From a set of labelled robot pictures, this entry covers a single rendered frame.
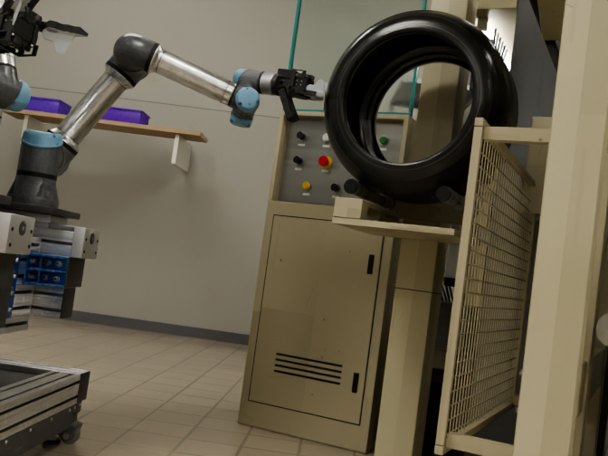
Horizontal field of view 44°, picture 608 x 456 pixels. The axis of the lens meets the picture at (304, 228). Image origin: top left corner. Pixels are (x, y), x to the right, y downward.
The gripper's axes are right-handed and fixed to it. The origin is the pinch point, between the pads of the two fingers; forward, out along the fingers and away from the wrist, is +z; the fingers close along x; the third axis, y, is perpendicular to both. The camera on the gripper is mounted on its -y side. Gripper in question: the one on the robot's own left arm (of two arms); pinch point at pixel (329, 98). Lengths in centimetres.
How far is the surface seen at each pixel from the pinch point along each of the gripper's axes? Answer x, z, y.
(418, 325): 26, 37, -65
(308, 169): 57, -29, -18
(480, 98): -12, 50, 4
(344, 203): -10.8, 17.3, -32.2
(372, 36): -11.3, 14.5, 17.7
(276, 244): 51, -33, -51
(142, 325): 275, -247, -145
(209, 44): 287, -253, 87
